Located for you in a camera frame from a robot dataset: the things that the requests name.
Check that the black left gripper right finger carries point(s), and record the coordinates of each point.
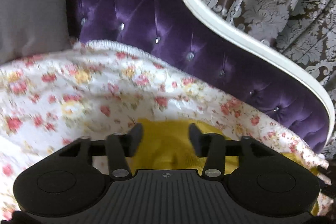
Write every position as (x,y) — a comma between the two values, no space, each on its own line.
(211,146)

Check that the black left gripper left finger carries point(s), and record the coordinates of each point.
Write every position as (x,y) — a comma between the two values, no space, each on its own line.
(119,147)

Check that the mustard yellow knit sweater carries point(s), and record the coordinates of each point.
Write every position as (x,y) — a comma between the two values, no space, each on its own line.
(256,177)

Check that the floral quilted bedspread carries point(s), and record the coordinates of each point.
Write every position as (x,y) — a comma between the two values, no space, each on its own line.
(48,101)

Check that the purple tufted white-framed headboard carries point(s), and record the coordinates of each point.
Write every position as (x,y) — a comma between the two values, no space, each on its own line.
(186,35)

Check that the grey satin pillow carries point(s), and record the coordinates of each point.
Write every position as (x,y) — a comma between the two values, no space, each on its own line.
(30,27)

